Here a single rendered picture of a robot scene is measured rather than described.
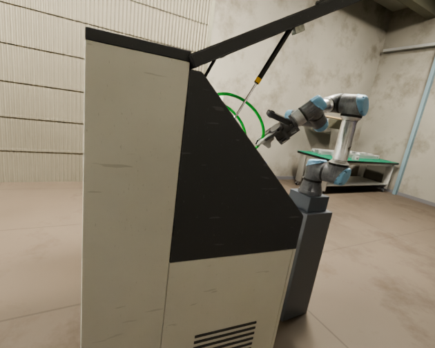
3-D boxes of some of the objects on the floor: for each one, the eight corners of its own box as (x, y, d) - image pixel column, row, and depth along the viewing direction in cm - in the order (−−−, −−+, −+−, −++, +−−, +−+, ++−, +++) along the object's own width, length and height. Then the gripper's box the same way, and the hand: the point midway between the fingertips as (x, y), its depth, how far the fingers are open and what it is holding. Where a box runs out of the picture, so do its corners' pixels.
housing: (152, 424, 111) (191, 50, 75) (78, 451, 99) (83, 25, 64) (128, 250, 234) (138, 79, 199) (93, 253, 223) (98, 72, 187)
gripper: (302, 132, 120) (264, 158, 126) (296, 126, 129) (261, 150, 135) (293, 117, 117) (254, 145, 123) (287, 112, 126) (252, 138, 132)
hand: (257, 141), depth 128 cm, fingers closed
